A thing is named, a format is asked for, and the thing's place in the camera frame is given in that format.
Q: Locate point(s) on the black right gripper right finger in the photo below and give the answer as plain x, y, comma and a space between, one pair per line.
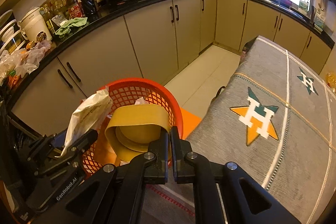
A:
190, 167

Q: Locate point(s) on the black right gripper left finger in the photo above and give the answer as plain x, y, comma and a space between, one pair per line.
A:
125, 188

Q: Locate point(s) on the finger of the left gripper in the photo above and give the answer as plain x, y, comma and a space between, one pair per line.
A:
78, 147
52, 166

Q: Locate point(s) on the white paper bag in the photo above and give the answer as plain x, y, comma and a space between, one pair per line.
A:
89, 115

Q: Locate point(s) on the yellow square plastic container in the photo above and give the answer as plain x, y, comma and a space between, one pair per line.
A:
133, 127

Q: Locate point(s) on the orange stool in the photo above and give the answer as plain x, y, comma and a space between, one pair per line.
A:
190, 122

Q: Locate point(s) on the red plastic mesh basket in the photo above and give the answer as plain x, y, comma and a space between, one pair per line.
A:
124, 92

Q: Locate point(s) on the grey star-patterned tablecloth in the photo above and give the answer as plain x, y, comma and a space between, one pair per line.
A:
276, 120

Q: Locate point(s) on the crumpled plastic bags pile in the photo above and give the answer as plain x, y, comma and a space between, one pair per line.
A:
23, 62

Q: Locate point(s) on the green cloth rag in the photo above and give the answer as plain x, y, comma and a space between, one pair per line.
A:
69, 25

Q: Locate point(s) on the white rice cooker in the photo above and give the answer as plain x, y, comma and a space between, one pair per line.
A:
33, 24

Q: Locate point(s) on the red-label sauce bottle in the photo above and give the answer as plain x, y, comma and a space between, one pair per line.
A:
74, 9

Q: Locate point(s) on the dark soy sauce bottle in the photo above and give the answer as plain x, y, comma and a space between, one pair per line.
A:
90, 9

